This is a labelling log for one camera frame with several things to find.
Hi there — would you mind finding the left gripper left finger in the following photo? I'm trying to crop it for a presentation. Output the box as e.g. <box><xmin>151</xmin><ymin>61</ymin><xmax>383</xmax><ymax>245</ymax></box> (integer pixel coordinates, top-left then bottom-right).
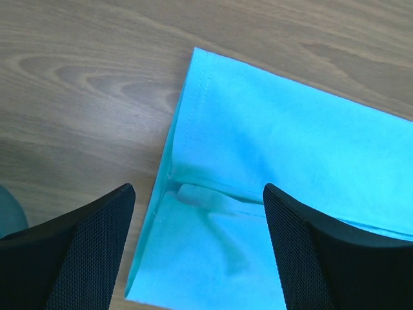
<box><xmin>1</xmin><ymin>183</ymin><xmax>136</xmax><ymax>309</ymax></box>

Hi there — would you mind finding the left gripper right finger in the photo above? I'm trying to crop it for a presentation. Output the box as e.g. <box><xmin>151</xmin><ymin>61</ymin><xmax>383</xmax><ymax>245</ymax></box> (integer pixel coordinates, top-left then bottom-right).
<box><xmin>263</xmin><ymin>183</ymin><xmax>412</xmax><ymax>309</ymax></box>

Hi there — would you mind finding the teal t-shirt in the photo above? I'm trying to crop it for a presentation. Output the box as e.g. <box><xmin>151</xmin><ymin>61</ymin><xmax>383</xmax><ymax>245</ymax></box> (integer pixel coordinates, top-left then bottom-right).
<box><xmin>125</xmin><ymin>48</ymin><xmax>412</xmax><ymax>309</ymax></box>

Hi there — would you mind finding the clear blue plastic bin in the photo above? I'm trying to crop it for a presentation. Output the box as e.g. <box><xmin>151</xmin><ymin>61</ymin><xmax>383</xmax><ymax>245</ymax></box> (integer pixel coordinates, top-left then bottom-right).
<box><xmin>0</xmin><ymin>186</ymin><xmax>28</xmax><ymax>238</ymax></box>

